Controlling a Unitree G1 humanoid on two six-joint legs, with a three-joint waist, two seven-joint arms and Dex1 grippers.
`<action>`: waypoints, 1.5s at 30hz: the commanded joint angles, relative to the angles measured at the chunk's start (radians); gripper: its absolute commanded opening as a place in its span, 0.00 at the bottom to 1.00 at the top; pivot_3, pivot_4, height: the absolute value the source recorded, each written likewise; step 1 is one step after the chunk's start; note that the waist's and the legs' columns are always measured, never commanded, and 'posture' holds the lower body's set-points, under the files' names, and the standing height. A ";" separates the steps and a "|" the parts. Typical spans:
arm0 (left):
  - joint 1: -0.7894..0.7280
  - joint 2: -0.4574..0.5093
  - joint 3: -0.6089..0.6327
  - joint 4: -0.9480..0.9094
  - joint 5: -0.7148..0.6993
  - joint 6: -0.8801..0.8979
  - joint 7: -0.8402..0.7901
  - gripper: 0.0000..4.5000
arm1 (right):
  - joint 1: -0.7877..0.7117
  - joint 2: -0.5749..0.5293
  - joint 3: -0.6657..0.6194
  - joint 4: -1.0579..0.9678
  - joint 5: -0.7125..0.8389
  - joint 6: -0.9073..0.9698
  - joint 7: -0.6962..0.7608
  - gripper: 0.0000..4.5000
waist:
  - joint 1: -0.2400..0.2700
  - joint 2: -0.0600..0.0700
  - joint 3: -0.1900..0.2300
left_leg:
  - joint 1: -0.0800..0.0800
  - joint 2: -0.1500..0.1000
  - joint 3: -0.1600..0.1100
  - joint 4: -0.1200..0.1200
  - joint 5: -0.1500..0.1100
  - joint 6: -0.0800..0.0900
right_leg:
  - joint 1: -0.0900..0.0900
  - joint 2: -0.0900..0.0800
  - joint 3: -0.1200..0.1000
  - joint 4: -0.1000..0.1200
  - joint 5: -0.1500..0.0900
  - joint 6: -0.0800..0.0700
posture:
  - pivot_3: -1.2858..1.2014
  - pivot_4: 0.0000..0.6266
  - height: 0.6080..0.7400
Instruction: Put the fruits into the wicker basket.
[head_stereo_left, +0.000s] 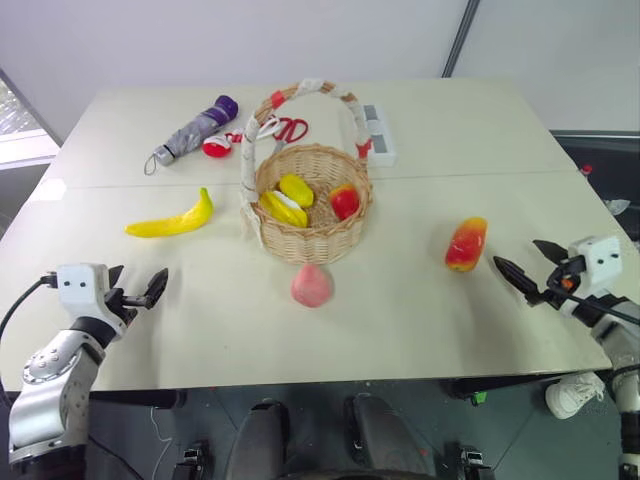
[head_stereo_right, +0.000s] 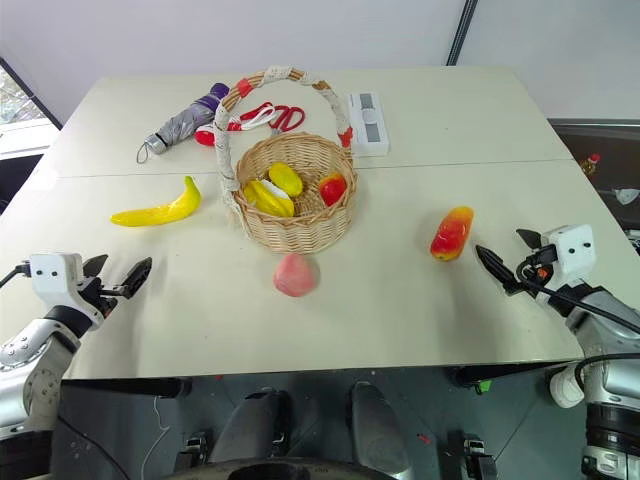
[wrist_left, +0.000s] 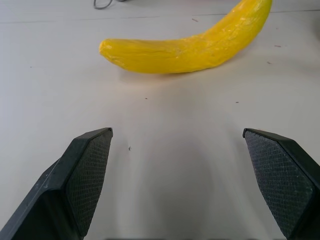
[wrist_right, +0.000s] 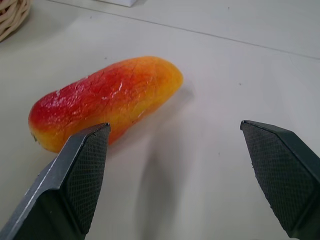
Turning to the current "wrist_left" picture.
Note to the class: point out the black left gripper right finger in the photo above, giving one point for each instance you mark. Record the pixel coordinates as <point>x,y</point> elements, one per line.
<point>282,180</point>

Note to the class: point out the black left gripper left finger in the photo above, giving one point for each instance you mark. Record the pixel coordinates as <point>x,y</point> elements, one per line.
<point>75,180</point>

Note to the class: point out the yellow banana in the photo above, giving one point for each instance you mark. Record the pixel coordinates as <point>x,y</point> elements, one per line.
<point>190,45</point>

